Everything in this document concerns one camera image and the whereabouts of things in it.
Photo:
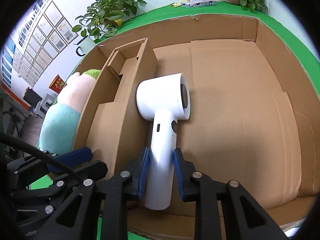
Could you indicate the grey plastic stool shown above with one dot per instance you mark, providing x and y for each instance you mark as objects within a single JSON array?
[{"x": 43, "y": 105}]

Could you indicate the small colourful printed box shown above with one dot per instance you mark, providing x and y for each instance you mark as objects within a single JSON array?
[{"x": 198, "y": 3}]

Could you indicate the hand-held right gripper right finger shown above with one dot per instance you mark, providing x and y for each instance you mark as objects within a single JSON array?
[{"x": 178, "y": 172}]

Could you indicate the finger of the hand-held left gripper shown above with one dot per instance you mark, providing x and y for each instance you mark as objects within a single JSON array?
[
  {"x": 97, "y": 170},
  {"x": 75, "y": 155}
]

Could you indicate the black monitor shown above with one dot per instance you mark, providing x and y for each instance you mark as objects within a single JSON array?
[{"x": 32, "y": 98}]

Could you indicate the white enamel mug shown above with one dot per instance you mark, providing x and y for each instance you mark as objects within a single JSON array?
[{"x": 86, "y": 45}]

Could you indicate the bushy potted plant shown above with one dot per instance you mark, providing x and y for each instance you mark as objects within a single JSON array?
[{"x": 107, "y": 12}]

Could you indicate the red paper box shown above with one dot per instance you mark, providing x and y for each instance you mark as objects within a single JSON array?
[{"x": 58, "y": 84}]

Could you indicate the large cardboard box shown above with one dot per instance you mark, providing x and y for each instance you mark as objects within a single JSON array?
[{"x": 237, "y": 105}]

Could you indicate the wall of framed certificates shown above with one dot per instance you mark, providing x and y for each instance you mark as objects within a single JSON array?
[{"x": 47, "y": 42}]

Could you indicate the pink and teal plush toy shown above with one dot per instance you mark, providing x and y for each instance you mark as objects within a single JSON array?
[{"x": 62, "y": 120}]

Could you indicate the long narrow cardboard box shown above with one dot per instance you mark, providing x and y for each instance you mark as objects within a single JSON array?
[{"x": 130, "y": 120}]

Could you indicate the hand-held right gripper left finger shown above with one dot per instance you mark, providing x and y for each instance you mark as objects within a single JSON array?
[{"x": 143, "y": 170}]

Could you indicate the white hair dryer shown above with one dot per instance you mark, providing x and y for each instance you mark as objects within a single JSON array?
[{"x": 162, "y": 135}]

